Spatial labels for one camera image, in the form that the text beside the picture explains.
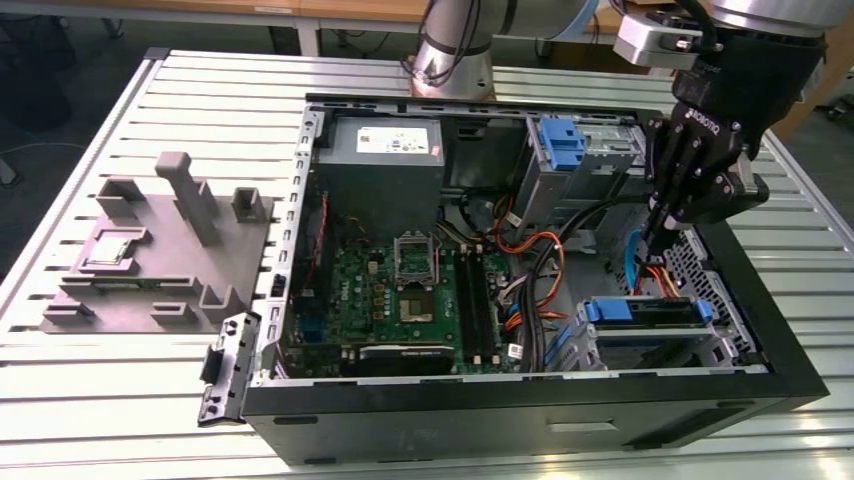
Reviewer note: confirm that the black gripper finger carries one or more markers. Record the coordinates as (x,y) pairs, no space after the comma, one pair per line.
(661,160)
(721,195)

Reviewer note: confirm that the silver CPU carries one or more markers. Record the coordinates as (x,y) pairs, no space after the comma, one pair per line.
(110,252)

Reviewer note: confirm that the green motherboard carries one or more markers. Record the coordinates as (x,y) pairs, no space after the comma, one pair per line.
(361,295)

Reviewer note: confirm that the grey power supply unit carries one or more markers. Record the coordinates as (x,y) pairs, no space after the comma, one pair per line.
(374,195)

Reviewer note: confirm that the hard disk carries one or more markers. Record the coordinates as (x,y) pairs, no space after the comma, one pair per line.
(611,310)

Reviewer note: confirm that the black office chair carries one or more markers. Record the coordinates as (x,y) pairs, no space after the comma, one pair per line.
(34,75)

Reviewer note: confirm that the black graphics card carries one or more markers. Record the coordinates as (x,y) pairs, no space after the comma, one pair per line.
(401,360)

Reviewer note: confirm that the grey metal drive bay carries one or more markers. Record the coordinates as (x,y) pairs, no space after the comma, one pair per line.
(548,195)

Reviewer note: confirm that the metal locking lever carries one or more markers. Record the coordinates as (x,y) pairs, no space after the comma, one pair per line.
(438,257)

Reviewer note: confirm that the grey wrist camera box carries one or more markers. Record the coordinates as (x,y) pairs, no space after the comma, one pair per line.
(651,42)

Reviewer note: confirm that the grey parts rack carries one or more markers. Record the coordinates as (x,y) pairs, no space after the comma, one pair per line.
(174,270)

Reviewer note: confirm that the green RAM stick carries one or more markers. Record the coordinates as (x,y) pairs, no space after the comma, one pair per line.
(144,285)

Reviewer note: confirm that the black RAM slot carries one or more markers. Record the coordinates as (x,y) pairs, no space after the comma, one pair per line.
(469,300)
(487,300)

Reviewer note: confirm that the CPU socket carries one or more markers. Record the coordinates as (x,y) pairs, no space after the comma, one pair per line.
(422,310)

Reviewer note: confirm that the black PC case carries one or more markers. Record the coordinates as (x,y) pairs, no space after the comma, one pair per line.
(468,415)

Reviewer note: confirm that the empty blue plastic drive carrier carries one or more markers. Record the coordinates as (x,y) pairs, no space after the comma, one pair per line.
(564,145)

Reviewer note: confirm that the perforated metal disk bay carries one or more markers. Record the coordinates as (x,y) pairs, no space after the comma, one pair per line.
(668,334)

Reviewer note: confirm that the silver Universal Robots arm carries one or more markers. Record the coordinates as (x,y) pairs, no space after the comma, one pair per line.
(454,65)

